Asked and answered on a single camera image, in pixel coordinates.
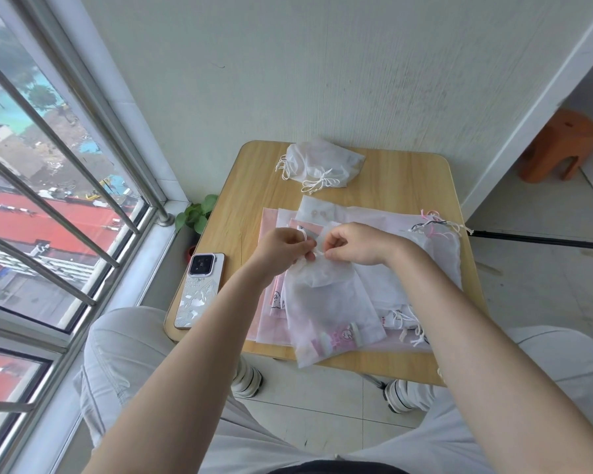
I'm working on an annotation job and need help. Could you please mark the person's right hand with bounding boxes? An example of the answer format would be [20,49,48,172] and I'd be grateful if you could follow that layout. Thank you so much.
[321,223,401,267]

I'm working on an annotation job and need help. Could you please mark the person's left forearm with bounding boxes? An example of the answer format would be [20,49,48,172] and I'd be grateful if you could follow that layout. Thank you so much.
[81,261,297,474]

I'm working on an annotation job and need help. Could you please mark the black shirt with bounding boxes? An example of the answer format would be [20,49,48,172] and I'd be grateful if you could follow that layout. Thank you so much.
[286,460,407,474]

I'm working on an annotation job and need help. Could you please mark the smartphone with marbled case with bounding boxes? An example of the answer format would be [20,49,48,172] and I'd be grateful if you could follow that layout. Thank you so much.
[174,252,225,330]

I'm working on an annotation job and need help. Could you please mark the white and black shoe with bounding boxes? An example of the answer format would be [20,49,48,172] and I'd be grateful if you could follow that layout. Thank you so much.
[231,362,264,400]
[382,378,434,414]

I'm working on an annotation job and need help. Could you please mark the white window frame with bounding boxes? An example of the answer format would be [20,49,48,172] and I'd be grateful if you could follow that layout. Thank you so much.
[0,0,191,474]

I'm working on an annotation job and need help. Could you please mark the green potted plant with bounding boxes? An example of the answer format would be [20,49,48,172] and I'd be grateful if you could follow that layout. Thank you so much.
[175,194,219,236]

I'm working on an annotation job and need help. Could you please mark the small white bag with cords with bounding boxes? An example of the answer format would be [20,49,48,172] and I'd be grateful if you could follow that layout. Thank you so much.
[380,305,434,349]

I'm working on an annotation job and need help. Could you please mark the pile of white drawstring pouches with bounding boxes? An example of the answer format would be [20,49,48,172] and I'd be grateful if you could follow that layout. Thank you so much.
[275,139,366,194]

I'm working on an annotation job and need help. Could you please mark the large pink translucent flat bag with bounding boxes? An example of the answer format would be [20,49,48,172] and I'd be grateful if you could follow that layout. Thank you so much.
[247,206,467,352]

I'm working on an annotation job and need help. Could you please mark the white translucent drawstring pouch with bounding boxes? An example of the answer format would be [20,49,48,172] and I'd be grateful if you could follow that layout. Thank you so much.
[283,221,387,369]

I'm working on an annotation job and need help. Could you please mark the white and black right shoe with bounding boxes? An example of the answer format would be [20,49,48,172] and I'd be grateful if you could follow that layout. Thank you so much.
[382,378,434,414]

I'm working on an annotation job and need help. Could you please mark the black rod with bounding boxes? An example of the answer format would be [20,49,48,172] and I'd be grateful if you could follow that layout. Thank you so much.
[471,229,593,251]

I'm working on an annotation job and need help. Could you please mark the steel window guard bars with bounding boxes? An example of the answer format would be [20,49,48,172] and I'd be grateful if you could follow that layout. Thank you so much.
[0,0,177,311]

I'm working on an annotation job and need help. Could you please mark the light grey trousers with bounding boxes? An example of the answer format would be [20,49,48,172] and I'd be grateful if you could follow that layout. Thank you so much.
[73,307,593,474]

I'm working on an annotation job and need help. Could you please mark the white mesh drawstring bag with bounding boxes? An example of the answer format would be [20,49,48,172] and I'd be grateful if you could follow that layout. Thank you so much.
[401,210,475,293]

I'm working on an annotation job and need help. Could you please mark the person's left hand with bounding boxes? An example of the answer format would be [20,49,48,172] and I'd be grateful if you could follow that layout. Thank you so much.
[254,226,318,281]

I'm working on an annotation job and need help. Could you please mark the person's right forearm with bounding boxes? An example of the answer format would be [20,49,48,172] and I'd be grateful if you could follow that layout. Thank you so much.
[383,239,593,474]

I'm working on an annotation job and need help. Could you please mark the white and black left shoe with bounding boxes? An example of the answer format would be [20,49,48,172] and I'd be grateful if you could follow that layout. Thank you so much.
[231,362,264,400]

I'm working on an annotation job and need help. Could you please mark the orange plastic stool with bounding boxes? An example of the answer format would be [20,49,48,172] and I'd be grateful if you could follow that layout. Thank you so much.
[518,109,593,183]

